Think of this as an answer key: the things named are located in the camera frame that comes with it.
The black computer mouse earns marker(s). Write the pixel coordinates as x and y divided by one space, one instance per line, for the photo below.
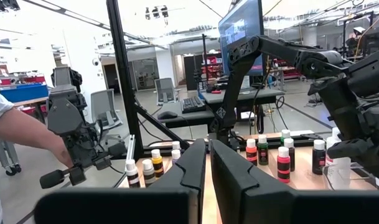
167 115

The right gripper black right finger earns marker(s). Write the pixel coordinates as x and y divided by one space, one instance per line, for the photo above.
229 177

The grey office chair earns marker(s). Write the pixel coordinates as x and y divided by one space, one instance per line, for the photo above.
103 109
165 90

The white glue bottle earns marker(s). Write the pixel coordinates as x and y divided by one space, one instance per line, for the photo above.
338 174

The red tool cart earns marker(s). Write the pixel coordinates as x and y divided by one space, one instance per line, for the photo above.
214 67

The small grey paint bottle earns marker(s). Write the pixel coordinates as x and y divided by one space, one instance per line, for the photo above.
148 177

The small orange paint bottle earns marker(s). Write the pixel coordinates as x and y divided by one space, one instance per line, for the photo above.
251 155

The blue storage bin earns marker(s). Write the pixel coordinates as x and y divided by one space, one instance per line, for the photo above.
24 92

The small yellow paint bottle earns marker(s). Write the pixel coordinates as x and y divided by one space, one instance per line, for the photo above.
157 165

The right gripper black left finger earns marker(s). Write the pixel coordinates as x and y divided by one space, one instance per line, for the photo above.
189 174

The black keyboard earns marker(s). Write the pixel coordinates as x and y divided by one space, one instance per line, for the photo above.
193 104

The grey computer desk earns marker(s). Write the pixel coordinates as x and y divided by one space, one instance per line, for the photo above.
189 119

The small white-capped paint bottle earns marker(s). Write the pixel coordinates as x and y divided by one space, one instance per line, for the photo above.
176 145
175 154

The small dark brown paint bottle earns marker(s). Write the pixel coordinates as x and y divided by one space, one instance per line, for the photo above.
292 155
319 158

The small white paint bottle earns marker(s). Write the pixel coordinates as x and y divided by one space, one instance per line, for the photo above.
133 180

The clear plastic storage bin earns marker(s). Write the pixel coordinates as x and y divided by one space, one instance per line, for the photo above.
357 179

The black computer monitor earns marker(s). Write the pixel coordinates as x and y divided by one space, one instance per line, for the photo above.
239 31

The small red paint bottle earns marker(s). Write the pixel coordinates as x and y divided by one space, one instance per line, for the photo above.
283 161

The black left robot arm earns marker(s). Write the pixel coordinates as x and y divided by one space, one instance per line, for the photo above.
236 87

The small green paint bottle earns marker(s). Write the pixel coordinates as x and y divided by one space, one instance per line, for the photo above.
285 134
263 152

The person's hand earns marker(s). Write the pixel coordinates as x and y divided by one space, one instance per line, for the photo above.
63 155

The person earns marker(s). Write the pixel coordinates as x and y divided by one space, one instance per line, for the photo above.
21 130

